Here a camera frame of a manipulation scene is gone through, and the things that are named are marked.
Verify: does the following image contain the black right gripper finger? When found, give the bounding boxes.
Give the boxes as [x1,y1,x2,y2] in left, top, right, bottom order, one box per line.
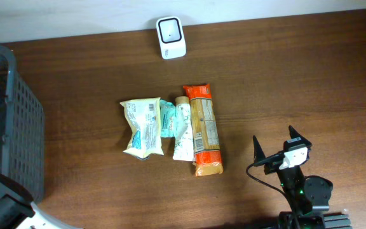
[253,135,266,162]
[288,125,312,148]

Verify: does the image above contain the orange pasta packet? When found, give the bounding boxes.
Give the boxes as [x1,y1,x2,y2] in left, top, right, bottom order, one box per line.
[184,84,224,177]

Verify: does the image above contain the white hair product tube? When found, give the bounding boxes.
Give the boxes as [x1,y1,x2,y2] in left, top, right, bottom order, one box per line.
[173,96,195,162]

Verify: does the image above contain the teal snack pouch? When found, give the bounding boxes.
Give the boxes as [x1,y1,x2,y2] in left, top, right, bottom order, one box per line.
[159,99,177,138]

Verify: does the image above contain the cream snack bag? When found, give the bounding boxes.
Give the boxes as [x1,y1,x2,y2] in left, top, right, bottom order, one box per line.
[120,97,164,160]

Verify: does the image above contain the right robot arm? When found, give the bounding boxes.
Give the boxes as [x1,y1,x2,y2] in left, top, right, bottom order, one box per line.
[246,126,333,228]

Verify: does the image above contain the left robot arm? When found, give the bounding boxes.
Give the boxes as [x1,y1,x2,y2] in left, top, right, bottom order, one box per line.
[0,173,78,229]

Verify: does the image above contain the white barcode scanner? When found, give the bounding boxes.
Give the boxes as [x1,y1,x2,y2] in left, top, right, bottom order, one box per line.
[156,17,187,60]

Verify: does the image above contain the grey plastic mesh basket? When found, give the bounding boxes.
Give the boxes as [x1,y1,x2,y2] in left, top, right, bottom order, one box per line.
[0,45,44,203]

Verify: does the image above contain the black camera cable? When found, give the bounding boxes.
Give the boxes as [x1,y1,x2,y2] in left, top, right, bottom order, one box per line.
[245,162,301,229]

